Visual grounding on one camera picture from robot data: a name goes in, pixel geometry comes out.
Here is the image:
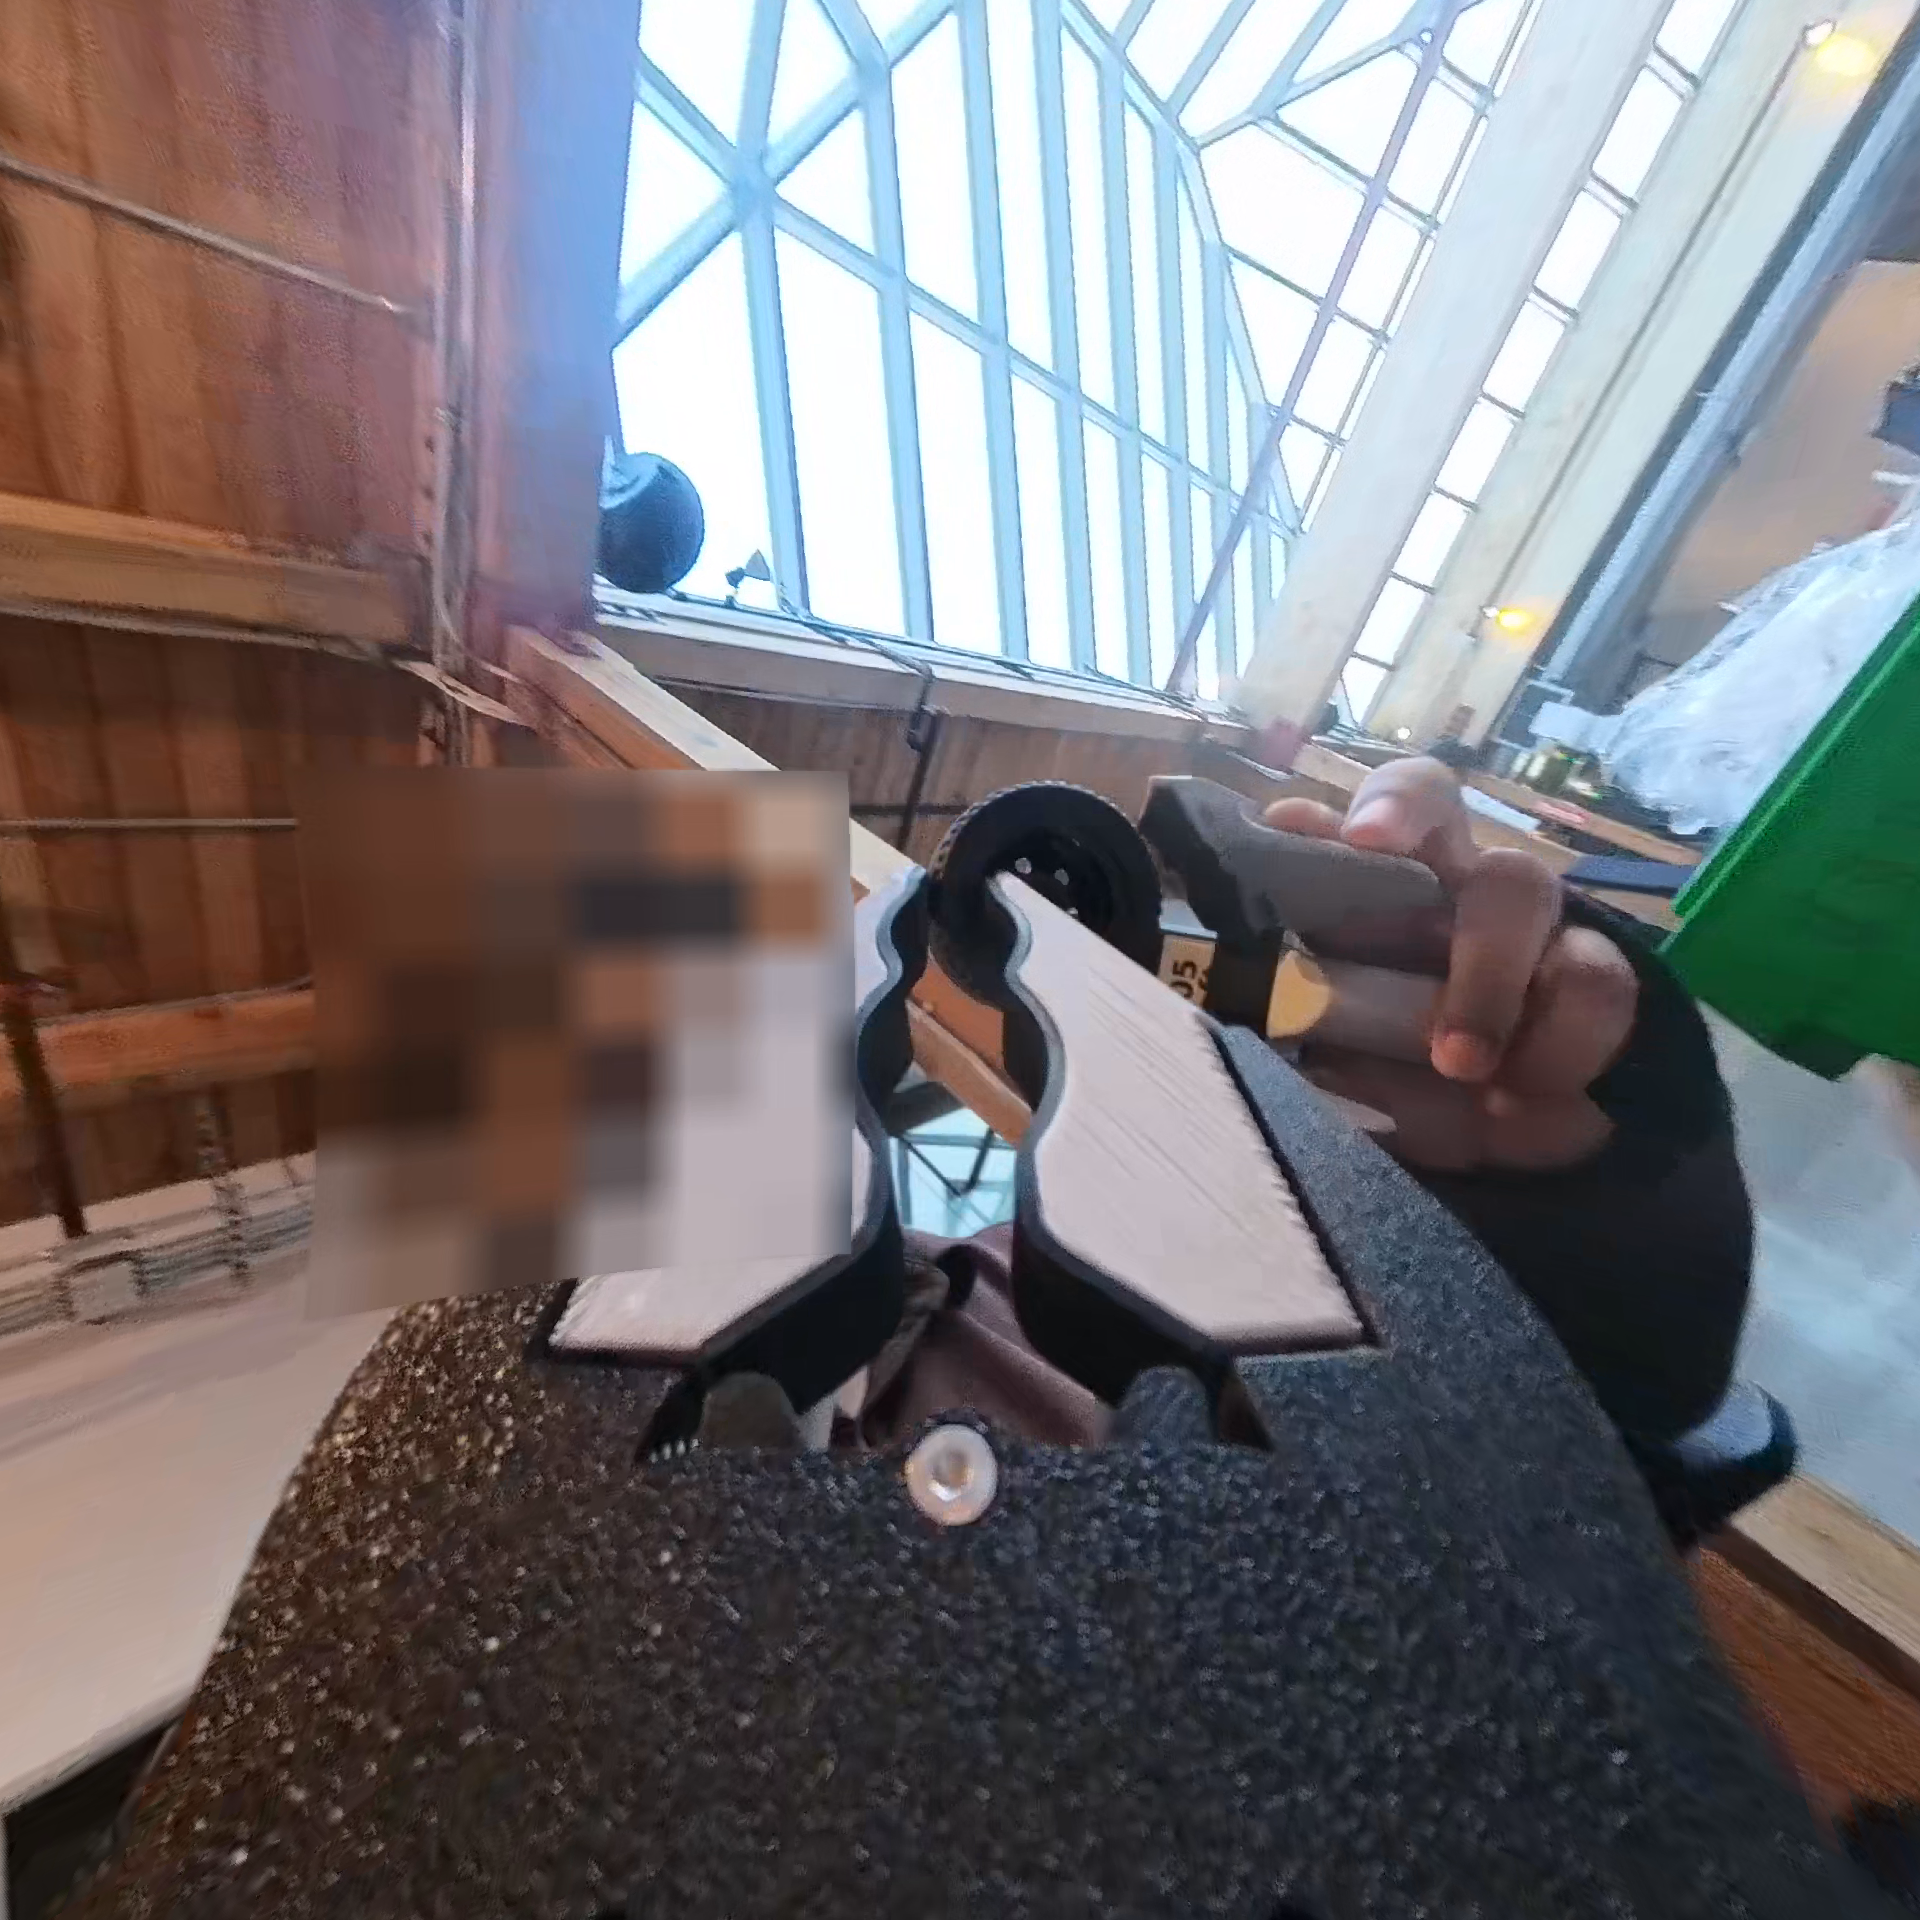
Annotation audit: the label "large grid window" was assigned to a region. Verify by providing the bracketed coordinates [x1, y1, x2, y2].
[609, 0, 1758, 722]

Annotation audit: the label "green plastic bin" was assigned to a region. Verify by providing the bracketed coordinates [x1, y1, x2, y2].
[1661, 592, 1920, 1081]

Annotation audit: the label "clear plastic bags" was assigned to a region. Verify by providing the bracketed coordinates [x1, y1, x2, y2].
[1592, 509, 1920, 834]

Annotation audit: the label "black toy car wheel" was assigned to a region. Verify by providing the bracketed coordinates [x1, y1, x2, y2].
[928, 784, 1164, 1039]

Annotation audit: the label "black round lamp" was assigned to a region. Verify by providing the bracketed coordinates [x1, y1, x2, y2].
[596, 450, 707, 595]

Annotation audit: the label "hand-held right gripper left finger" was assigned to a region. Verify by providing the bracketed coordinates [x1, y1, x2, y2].
[552, 867, 936, 1370]

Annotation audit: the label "person's brown shirt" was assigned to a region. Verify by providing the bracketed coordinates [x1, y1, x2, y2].
[861, 1231, 1121, 1450]

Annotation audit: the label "person's left hand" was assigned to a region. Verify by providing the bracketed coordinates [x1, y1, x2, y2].
[1260, 754, 1648, 1175]

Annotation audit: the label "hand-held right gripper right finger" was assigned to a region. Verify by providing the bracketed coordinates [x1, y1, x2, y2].
[990, 873, 1369, 1409]

